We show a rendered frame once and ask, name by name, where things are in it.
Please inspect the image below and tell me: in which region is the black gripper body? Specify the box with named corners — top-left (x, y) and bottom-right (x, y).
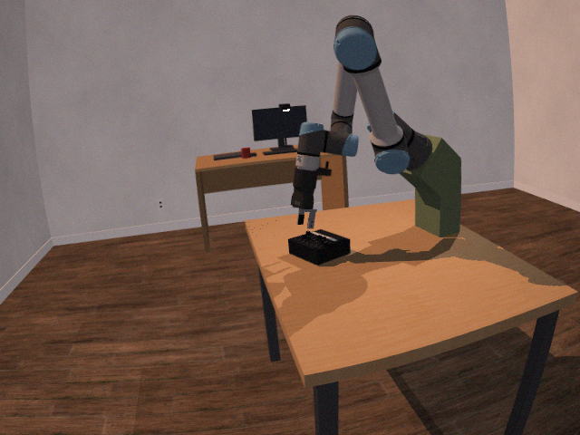
top-left (291, 154), bottom-right (332, 209)

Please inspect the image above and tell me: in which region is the black lighting desk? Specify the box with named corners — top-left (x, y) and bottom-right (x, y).
top-left (288, 229), bottom-right (351, 266)

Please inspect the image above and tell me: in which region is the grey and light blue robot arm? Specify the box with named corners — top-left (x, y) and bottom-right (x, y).
top-left (297, 15), bottom-right (432, 174)

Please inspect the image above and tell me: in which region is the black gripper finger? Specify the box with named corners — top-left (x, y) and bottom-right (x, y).
top-left (297, 208), bottom-right (305, 225)
top-left (304, 208), bottom-right (317, 228)

